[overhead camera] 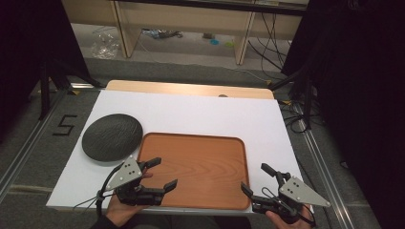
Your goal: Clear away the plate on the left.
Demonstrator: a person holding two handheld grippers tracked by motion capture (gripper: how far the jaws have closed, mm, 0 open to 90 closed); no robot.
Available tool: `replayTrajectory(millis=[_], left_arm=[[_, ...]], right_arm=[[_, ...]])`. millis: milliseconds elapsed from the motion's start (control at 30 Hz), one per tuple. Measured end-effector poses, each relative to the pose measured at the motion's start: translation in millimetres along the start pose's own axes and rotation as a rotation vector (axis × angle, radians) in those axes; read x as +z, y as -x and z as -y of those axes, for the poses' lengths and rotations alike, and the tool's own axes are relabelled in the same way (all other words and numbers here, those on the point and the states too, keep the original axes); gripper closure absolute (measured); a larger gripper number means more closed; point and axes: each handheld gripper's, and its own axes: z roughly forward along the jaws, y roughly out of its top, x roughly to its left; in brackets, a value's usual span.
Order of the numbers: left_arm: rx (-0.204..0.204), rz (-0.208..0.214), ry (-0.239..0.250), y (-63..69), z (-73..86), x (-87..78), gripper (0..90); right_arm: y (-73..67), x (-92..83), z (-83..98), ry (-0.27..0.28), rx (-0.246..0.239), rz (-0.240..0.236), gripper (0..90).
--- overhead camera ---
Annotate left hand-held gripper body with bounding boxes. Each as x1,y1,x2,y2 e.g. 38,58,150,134
105,155,166,207

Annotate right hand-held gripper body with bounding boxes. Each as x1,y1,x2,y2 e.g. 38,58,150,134
251,171,331,224

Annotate brown wooden tray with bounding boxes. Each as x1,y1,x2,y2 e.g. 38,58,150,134
137,132,251,211

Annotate black textured round plate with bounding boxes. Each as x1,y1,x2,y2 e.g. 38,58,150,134
81,113,144,162

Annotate person's right hand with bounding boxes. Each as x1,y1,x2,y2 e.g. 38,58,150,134
266,206,315,229

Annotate person's left hand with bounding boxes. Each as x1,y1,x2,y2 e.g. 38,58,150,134
105,171,154,227

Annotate person's dark clothing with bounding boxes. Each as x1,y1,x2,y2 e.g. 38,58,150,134
133,214,252,229

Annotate white table cover sheet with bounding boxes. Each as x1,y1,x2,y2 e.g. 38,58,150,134
46,90,314,215

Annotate black metal stand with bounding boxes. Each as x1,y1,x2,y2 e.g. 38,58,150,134
38,60,105,121
268,68,315,130

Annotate light wooden table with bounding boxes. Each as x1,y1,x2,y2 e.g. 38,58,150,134
105,79,275,100

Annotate black curtain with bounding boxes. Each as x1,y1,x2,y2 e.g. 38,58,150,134
281,0,405,229
0,0,93,141

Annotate clear plastic bag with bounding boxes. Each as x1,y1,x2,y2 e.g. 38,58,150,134
90,27,121,60

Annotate crumpled dark wrapper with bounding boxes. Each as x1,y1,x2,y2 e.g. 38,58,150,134
141,28,184,40

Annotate light wooden shelf unit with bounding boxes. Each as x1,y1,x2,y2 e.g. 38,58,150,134
61,0,309,66

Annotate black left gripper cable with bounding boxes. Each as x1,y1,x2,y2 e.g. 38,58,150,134
73,161,126,220

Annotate aluminium floor rail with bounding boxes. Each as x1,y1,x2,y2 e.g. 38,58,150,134
294,101,357,229
0,83,96,202

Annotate black floor cables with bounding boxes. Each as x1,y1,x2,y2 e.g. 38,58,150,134
280,99,314,135

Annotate hanging black cables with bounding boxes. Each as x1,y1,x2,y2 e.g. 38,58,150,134
247,12,292,73

